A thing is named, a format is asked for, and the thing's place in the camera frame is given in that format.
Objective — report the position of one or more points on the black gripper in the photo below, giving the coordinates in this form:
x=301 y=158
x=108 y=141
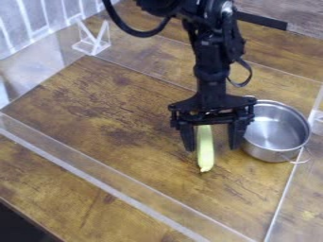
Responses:
x=211 y=106

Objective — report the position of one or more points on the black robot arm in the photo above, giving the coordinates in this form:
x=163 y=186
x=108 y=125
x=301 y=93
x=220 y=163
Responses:
x=211 y=24

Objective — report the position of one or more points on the stainless steel pot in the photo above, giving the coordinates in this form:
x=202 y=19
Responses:
x=278 y=133

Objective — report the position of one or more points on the black bar on table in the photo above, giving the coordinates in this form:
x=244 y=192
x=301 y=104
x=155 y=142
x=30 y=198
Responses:
x=262 y=21

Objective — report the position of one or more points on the clear acrylic triangle stand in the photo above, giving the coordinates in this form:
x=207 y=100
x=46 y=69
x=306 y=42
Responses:
x=92 y=45

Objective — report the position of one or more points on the clear acrylic enclosure panel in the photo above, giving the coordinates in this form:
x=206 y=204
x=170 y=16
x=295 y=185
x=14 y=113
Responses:
x=178 y=215

